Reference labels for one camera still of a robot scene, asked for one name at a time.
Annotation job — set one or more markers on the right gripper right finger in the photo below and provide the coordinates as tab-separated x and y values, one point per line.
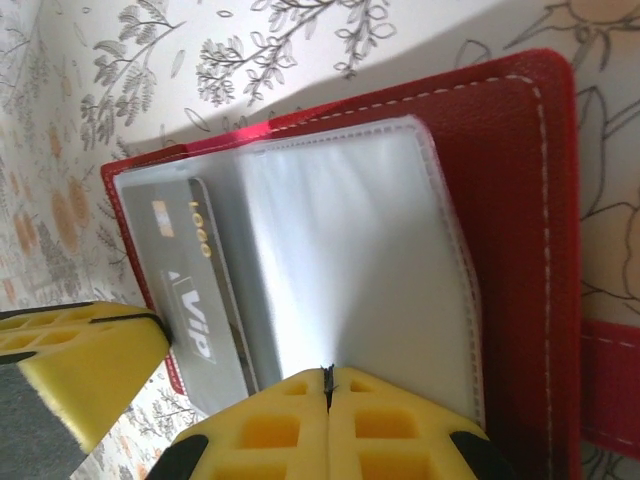
400	435

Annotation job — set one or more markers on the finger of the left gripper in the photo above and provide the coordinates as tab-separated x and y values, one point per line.
60	310
115	360

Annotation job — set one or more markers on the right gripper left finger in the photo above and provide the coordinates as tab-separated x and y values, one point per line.
270	435

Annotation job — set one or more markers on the grey VIP card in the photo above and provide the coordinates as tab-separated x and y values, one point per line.
200	280

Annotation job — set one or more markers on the red leather card holder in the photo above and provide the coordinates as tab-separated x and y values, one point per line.
500	175

